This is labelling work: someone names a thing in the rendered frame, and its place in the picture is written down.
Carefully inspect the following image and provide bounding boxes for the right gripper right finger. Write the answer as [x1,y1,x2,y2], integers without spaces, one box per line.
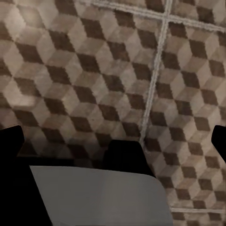
[211,125,226,162]

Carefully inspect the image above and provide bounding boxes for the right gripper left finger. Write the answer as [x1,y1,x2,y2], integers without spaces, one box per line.
[0,125,24,181]

